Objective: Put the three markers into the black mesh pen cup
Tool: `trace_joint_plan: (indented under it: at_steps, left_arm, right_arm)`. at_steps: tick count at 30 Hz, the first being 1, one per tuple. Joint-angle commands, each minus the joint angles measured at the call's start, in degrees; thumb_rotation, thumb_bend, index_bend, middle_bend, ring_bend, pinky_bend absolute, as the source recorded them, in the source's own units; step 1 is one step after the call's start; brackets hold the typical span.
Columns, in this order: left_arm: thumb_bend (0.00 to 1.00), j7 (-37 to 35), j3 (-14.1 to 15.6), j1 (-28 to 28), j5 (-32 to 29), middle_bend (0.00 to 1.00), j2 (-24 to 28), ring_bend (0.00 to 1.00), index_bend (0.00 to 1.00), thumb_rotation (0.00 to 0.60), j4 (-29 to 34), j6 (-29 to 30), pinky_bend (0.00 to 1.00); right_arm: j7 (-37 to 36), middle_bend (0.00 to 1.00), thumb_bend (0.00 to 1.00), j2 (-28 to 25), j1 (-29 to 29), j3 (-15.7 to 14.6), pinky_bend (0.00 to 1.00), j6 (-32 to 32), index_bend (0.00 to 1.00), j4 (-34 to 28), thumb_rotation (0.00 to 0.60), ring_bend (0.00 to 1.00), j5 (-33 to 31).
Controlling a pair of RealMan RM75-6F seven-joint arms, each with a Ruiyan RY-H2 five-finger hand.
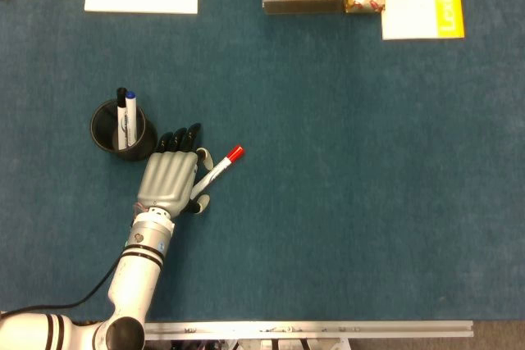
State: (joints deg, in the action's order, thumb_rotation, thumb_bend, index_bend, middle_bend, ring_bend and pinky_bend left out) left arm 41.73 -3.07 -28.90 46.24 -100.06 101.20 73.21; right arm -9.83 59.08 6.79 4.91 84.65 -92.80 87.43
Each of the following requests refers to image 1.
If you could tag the aluminium profile rail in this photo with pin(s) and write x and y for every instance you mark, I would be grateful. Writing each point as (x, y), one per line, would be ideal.
(307, 329)

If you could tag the blue felt table mat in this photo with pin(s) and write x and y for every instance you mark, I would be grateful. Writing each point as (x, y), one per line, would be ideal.
(328, 161)

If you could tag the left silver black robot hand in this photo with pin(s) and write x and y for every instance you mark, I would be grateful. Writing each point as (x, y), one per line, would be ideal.
(168, 180)

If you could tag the blue-capped white marker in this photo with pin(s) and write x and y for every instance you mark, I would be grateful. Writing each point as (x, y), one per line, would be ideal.
(131, 120)

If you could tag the black marker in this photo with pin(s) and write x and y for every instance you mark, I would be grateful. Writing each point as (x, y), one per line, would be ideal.
(121, 120)

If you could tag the red-capped white marker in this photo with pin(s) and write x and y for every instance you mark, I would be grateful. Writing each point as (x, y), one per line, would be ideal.
(221, 166)

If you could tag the black mesh pen cup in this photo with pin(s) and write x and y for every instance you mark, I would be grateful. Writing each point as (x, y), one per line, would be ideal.
(135, 154)

